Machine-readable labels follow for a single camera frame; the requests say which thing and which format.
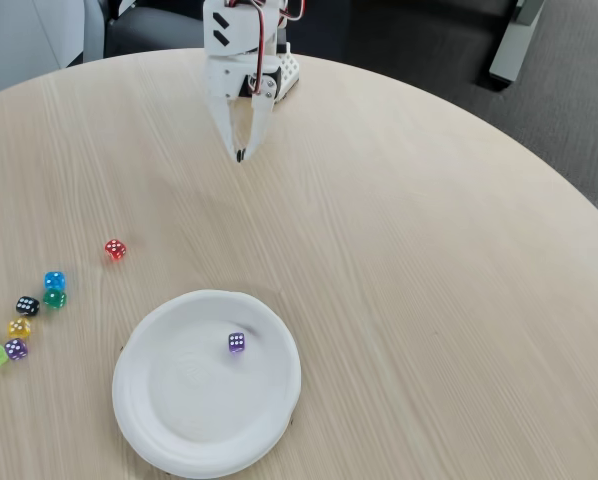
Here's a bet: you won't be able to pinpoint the white paper plate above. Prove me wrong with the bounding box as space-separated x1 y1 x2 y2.
111 289 303 479

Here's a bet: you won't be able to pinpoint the black upholstered seat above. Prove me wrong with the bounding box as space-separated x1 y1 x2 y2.
298 0 519 92

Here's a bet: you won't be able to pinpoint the red translucent dice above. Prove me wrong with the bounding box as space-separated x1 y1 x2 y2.
104 238 128 263

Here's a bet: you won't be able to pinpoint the black dice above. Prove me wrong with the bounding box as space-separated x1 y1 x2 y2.
15 295 41 319

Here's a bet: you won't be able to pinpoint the pale grey cabinet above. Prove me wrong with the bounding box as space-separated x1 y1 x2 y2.
0 0 105 101

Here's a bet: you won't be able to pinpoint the red and black servo cable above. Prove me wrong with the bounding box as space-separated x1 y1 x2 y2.
225 0 306 97

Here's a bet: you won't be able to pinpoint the yellow translucent dice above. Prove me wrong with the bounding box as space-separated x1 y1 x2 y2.
7 317 33 340

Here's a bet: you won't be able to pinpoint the dark green translucent dice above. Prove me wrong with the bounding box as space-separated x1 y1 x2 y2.
42 288 68 311

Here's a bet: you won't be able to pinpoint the grey desk leg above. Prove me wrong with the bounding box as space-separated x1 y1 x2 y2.
488 0 545 92

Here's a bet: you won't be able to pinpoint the dark grey chair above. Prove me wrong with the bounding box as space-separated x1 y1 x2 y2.
103 0 206 59

